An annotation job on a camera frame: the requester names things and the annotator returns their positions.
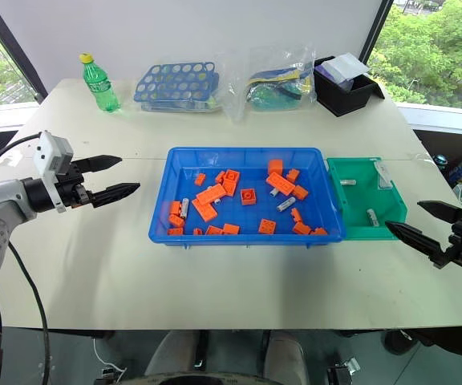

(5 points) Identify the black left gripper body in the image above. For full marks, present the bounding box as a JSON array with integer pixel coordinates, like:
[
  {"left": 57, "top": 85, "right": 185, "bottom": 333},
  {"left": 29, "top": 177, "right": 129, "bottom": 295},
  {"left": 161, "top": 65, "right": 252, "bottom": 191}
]
[{"left": 56, "top": 159, "right": 96, "bottom": 210}]

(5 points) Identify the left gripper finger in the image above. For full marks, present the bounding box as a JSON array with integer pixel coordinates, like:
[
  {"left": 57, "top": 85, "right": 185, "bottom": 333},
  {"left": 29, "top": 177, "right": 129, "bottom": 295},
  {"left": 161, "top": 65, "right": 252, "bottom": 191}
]
[
  {"left": 79, "top": 154, "right": 124, "bottom": 175},
  {"left": 90, "top": 182, "right": 141, "bottom": 209}
]

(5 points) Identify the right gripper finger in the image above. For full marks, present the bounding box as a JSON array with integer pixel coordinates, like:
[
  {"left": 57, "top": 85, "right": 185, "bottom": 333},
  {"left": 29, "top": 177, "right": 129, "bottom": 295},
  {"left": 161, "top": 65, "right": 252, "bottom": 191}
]
[
  {"left": 384, "top": 220, "right": 445, "bottom": 263},
  {"left": 416, "top": 200, "right": 462, "bottom": 225}
]

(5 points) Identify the green plastic bin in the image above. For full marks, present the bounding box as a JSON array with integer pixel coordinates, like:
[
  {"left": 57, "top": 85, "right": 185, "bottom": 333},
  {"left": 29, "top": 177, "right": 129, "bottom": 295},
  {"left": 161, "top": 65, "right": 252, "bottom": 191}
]
[{"left": 326, "top": 156, "right": 410, "bottom": 242}]

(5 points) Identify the black storage box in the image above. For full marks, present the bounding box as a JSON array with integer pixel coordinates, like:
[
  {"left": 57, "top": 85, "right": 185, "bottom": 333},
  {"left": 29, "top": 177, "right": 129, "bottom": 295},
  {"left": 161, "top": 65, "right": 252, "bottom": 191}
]
[{"left": 313, "top": 55, "right": 379, "bottom": 118}]

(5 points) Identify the clear label holder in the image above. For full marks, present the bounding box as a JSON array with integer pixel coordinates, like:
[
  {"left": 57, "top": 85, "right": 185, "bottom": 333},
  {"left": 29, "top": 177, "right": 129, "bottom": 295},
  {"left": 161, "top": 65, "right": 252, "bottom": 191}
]
[{"left": 375, "top": 161, "right": 393, "bottom": 190}]

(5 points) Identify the green bottle yellow cap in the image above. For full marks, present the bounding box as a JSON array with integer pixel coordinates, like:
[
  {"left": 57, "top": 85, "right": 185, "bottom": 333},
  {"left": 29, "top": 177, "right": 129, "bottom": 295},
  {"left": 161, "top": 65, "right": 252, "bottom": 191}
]
[{"left": 79, "top": 53, "right": 122, "bottom": 114}]

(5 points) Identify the long orange block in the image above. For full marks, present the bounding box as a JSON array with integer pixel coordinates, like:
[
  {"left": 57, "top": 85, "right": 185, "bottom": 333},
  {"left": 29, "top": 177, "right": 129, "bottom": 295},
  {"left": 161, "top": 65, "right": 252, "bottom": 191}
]
[
  {"left": 195, "top": 184, "right": 226, "bottom": 207},
  {"left": 265, "top": 172, "right": 297, "bottom": 197},
  {"left": 190, "top": 198, "right": 219, "bottom": 223}
]

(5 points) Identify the blue test tube rack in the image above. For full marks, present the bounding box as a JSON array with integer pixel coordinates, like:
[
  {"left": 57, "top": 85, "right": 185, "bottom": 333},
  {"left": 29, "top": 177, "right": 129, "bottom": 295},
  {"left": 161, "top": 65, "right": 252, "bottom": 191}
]
[{"left": 133, "top": 61, "right": 221, "bottom": 114}]

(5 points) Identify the blue plastic tray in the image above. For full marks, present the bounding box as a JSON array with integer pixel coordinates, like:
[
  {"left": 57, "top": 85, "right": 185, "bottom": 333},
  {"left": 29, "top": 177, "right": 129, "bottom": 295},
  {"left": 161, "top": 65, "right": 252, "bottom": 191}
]
[{"left": 148, "top": 146, "right": 347, "bottom": 247}]

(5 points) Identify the grey rounded shape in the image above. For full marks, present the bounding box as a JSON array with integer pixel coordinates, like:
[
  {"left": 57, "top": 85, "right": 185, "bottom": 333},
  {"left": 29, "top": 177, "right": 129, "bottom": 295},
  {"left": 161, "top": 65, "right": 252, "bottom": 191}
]
[
  {"left": 263, "top": 330, "right": 310, "bottom": 385},
  {"left": 144, "top": 330, "right": 201, "bottom": 385}
]

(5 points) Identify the white purple packet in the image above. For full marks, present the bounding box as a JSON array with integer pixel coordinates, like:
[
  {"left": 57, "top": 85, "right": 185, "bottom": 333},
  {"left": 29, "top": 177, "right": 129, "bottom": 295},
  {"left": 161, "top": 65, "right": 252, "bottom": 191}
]
[{"left": 318, "top": 52, "right": 371, "bottom": 86}]

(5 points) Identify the clear plastic bag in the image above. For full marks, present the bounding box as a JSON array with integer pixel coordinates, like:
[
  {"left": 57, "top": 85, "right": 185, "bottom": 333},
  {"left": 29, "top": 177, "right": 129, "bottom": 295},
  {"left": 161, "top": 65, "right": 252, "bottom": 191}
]
[{"left": 214, "top": 43, "right": 318, "bottom": 124}]

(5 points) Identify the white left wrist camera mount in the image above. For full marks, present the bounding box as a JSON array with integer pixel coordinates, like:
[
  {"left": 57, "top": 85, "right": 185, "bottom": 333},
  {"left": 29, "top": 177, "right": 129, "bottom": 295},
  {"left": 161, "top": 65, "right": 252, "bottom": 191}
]
[{"left": 33, "top": 130, "right": 75, "bottom": 214}]

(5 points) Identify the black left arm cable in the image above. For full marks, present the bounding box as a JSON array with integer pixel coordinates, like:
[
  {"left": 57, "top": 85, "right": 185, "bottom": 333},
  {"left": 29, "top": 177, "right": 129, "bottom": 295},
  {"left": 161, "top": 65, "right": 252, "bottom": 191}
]
[{"left": 0, "top": 134, "right": 42, "bottom": 189}]

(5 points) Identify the thick black hanging cable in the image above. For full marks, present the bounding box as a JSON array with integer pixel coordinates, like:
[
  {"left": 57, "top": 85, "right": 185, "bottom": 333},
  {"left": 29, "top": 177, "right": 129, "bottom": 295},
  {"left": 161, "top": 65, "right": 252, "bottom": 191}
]
[{"left": 7, "top": 240, "right": 52, "bottom": 385}]

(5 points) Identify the thin white cable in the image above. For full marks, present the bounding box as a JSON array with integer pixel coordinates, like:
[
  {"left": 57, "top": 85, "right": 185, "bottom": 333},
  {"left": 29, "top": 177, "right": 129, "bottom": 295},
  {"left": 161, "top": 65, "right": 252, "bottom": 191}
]
[{"left": 91, "top": 335, "right": 128, "bottom": 375}]

